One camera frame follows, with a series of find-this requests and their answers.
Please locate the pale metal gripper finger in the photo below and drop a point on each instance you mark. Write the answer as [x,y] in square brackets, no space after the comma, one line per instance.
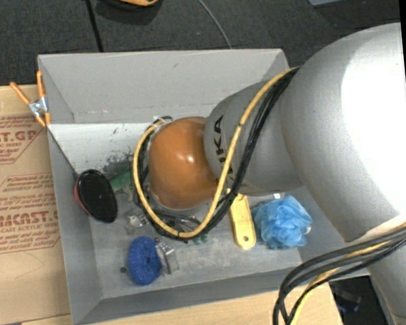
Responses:
[164,247]
[172,263]

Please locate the blue round scrub sponge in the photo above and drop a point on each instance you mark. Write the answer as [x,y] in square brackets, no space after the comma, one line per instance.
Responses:
[142,260]

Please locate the grey metal bin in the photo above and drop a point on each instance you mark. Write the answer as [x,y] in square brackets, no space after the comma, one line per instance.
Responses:
[205,265]

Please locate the clear glass thing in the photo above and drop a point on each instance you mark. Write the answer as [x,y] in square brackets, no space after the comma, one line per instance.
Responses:
[134,222]

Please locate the yellow flat plastic tool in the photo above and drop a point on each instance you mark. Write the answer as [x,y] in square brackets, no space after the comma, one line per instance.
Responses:
[243,226]

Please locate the green toy dinosaur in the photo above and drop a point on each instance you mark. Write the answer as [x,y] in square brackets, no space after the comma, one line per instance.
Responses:
[122,182]

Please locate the black and red oval case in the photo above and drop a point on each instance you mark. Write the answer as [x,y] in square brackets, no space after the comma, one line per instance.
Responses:
[97,197]

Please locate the light blue mesh bath pouf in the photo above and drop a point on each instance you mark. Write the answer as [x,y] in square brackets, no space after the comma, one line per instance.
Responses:
[284,223]

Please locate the brown cardboard board red print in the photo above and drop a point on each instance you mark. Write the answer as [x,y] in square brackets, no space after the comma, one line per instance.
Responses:
[27,268]

